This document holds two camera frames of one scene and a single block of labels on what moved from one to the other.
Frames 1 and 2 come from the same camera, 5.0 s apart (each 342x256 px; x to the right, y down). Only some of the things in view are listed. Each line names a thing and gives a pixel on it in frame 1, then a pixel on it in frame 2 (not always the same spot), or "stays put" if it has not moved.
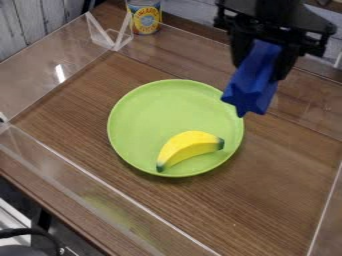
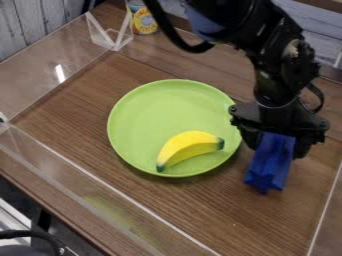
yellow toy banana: [187, 144] stays put
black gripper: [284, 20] → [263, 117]
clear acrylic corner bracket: [107, 37] stays put
